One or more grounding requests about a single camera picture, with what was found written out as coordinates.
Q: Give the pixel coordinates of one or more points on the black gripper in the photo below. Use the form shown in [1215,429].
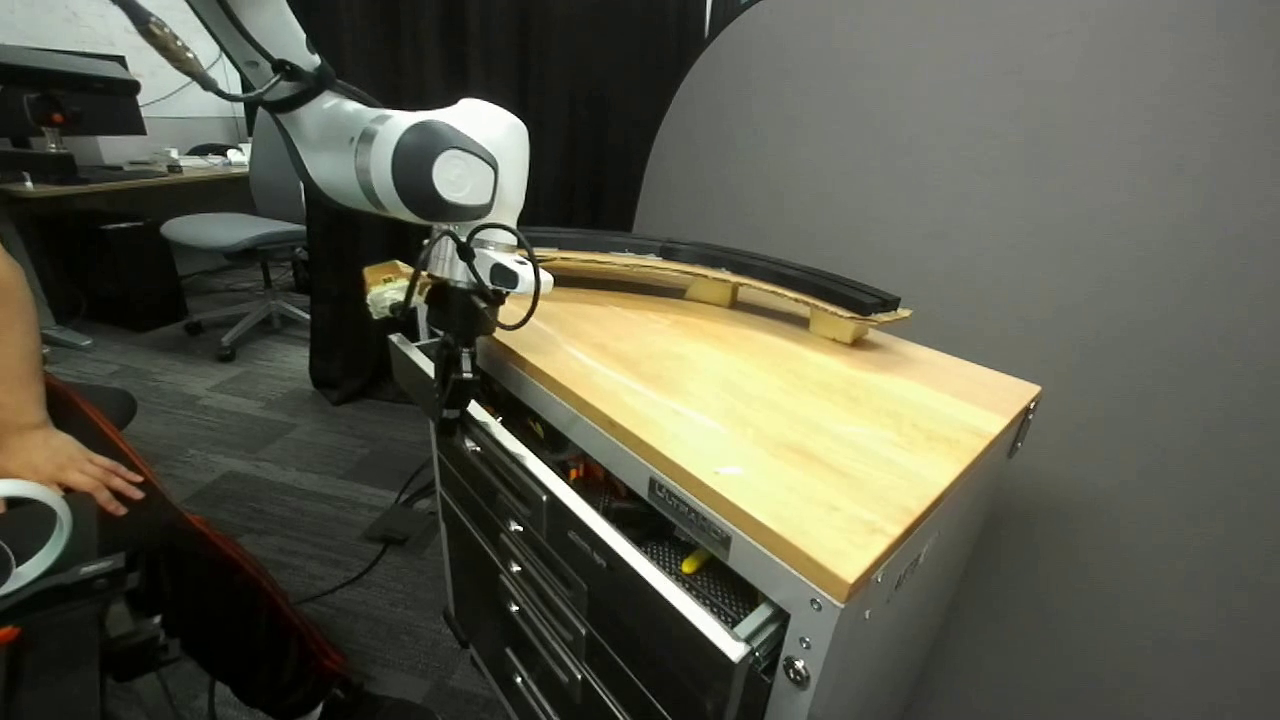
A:
[467,315]

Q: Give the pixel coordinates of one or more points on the metal tool drawer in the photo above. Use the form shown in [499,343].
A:
[600,526]

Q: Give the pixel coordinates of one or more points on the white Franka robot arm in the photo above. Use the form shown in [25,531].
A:
[400,162]

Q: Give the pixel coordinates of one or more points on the person's bare forearm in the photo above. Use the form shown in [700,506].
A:
[16,346]

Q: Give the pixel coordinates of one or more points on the person's bare hand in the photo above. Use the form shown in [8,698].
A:
[67,464]

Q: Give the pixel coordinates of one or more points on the grey office chair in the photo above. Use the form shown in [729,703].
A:
[234,232]

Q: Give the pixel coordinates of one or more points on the grey cabinet with wooden top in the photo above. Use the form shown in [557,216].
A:
[745,424]

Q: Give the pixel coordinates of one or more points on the black curtain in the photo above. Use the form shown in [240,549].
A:
[600,106]

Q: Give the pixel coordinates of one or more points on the black red-edged chair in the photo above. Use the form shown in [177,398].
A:
[215,587]

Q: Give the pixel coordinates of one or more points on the black curved foam strip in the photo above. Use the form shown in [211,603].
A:
[800,279]

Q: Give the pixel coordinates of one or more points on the curved wooden template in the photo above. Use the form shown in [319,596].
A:
[830,323]

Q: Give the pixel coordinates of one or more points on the wooden office desk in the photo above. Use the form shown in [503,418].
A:
[123,185]

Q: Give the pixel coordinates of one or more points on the black desktop monitor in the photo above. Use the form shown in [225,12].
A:
[60,94]

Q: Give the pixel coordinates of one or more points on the grey curved partition panel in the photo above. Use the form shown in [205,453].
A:
[1065,172]

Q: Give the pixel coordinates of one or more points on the beige wrist camera mount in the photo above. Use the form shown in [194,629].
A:
[384,287]

